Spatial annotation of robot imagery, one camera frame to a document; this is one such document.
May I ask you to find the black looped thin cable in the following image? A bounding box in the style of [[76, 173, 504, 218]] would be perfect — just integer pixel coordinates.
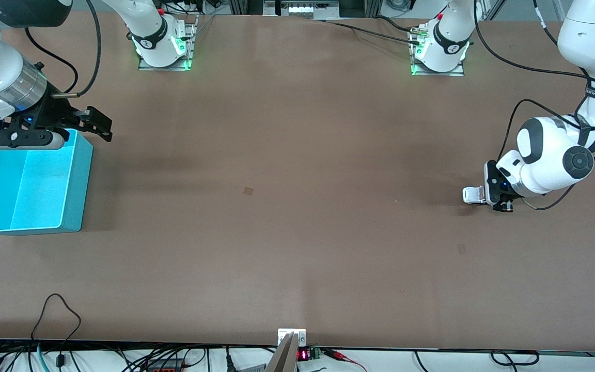
[[30, 293, 82, 368]]

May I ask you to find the white lit background device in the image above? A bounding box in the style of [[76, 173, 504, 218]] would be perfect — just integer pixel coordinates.
[[263, 0, 340, 19]]

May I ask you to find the long black table cable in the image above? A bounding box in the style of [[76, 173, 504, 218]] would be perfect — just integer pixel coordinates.
[[323, 20, 422, 46]]

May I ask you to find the black coiled cable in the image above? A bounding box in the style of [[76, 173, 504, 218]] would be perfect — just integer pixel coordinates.
[[490, 350, 540, 367]]

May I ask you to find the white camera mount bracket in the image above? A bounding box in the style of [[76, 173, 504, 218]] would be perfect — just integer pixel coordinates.
[[265, 328, 307, 372]]

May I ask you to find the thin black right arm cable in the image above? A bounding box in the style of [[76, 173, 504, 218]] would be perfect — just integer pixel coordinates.
[[24, 27, 79, 95]]

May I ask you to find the turquoise plastic bin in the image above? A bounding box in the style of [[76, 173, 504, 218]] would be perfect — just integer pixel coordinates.
[[0, 129, 93, 236]]

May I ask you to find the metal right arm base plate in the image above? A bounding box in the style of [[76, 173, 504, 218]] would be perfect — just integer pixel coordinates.
[[138, 14, 198, 71]]

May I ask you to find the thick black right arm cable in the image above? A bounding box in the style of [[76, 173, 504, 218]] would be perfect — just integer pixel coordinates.
[[50, 0, 102, 99]]

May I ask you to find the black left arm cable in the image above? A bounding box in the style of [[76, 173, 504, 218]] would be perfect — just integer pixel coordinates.
[[473, 0, 595, 211]]

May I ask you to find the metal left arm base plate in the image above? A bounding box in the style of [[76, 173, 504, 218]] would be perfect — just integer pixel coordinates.
[[410, 26, 465, 77]]

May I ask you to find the short black table cable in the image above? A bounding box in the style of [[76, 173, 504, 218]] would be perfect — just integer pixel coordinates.
[[374, 15, 418, 33]]

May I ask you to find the red clip lead wire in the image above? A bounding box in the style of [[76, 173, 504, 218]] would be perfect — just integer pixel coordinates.
[[322, 348, 368, 372]]

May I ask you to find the white jeep toy black roof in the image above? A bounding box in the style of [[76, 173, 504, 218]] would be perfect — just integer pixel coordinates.
[[462, 185, 487, 205]]

